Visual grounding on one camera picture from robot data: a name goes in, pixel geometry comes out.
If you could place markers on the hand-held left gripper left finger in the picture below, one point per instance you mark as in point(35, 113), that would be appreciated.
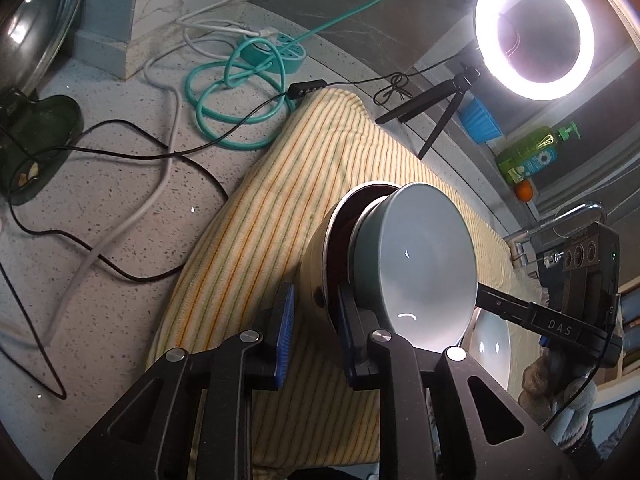
point(286, 330)

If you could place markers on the chrome faucet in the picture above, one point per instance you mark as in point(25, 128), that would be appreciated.
point(575, 212)

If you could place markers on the plain white plate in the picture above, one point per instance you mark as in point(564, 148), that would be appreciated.
point(492, 350)

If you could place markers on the light blue ceramic bowl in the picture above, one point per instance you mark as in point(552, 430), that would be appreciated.
point(425, 260)

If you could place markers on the teal power strip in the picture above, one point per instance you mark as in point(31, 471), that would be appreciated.
point(295, 57)

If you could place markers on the person's right hand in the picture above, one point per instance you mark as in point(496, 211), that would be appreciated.
point(542, 377)

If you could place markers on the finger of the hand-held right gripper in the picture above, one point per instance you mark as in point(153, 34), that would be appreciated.
point(502, 304)

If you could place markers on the small orange fruit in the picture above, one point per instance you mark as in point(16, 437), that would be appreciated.
point(525, 190)

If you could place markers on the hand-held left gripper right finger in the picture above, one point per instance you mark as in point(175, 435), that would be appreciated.
point(346, 345)

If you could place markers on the black mini tripod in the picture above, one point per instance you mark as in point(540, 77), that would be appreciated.
point(440, 125)

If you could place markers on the yellow striped cloth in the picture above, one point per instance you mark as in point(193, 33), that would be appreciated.
point(260, 200)

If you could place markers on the green dish soap bottle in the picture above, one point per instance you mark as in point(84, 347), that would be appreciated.
point(530, 155)

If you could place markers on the large stainless steel bowl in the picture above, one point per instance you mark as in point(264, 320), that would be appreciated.
point(311, 265)

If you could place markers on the stainless steel pot lid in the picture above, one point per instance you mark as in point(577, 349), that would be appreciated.
point(30, 25)

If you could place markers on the dark green dish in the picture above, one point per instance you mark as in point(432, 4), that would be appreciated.
point(45, 125)

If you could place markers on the blue ribbed cup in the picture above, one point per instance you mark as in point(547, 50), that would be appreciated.
point(480, 120)

